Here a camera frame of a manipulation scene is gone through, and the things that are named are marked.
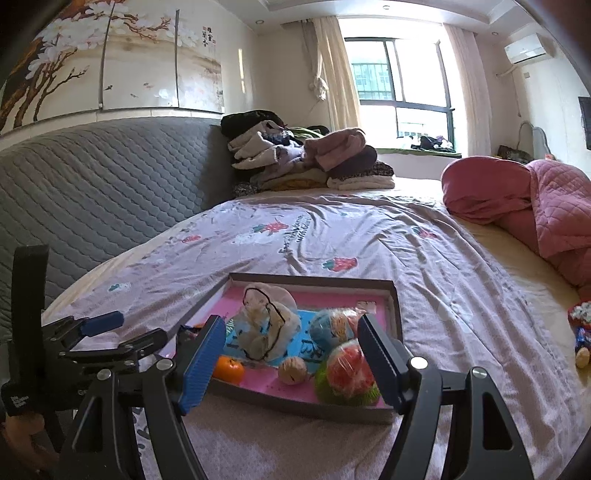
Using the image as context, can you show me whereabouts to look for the translucent bag with black string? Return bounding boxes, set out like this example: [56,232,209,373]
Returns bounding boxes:
[231,284,302,370]

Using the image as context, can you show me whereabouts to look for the pile of folded clothes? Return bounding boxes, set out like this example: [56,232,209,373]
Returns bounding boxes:
[221,110,397,197]

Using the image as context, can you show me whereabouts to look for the red and blue snack pack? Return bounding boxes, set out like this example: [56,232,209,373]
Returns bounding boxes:
[308,308,365,365]
[327,340,377,400]

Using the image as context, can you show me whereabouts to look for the orange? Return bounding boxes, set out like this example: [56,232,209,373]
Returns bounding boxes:
[213,355,245,386]

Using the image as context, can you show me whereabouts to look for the pink quilt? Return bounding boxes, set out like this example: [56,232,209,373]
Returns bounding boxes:
[441,156,591,301]

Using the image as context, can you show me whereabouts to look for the strawberry print bedsheet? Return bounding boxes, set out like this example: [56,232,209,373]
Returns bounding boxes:
[41,187,587,480]

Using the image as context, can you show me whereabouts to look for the dark clothes on windowsill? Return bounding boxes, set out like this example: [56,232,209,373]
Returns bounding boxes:
[411,135,455,151]

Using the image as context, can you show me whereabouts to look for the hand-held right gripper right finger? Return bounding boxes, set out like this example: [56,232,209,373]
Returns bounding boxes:
[358,313,536,480]

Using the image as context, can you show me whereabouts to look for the window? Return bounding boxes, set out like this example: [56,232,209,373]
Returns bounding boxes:
[344,38,455,153]

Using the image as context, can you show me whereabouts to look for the beige walnut-shaped ball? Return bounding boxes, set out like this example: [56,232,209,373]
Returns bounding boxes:
[278,356,309,386]

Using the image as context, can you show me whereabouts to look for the person's left hand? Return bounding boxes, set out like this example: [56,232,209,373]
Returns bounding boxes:
[0,408,51,474]

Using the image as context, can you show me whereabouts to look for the black television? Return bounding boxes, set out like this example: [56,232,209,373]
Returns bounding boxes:
[578,96,591,151]

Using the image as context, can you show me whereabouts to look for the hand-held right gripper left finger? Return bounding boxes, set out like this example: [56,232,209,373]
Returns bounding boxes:
[55,315,227,480]

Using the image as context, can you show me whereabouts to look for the colourful small toys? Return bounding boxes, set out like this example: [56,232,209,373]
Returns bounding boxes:
[568,302,591,370]

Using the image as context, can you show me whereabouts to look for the floral wall mural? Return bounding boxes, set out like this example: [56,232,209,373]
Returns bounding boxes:
[0,0,225,137]

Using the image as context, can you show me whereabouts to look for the beige curtain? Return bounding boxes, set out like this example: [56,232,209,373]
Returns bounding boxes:
[300,16,362,134]
[443,25,495,158]

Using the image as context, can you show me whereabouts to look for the grey quilted headboard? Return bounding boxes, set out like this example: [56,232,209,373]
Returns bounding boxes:
[0,115,241,342]

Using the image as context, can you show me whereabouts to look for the green fuzzy ring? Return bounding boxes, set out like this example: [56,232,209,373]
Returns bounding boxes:
[314,360,382,407]

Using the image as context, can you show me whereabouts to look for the shallow grey cardboard box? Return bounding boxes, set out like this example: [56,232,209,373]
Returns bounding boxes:
[178,272,404,425]

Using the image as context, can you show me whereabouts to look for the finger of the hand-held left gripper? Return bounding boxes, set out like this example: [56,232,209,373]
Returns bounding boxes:
[58,329,169,384]
[41,310,124,365]

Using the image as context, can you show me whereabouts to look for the white air conditioner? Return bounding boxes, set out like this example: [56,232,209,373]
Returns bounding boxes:
[504,33,554,64]

